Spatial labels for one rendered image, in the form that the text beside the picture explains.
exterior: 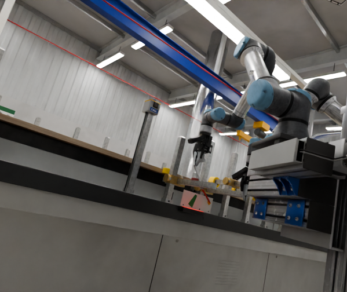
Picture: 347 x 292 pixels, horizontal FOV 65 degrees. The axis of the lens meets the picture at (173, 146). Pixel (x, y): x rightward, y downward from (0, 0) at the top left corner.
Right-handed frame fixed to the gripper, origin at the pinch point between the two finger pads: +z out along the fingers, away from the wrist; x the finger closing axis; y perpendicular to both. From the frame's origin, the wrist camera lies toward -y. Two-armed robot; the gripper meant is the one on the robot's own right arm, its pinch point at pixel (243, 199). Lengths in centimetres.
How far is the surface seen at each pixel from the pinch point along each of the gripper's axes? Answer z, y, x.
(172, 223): 22.4, -31.7, -20.2
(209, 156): -24.1, -28.6, -4.8
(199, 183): -1.5, -9.4, -26.5
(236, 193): -2.1, -4.3, -1.5
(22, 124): -7, -45, -110
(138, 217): 23, -32, -45
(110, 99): -296, -740, 186
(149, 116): -31, -28, -55
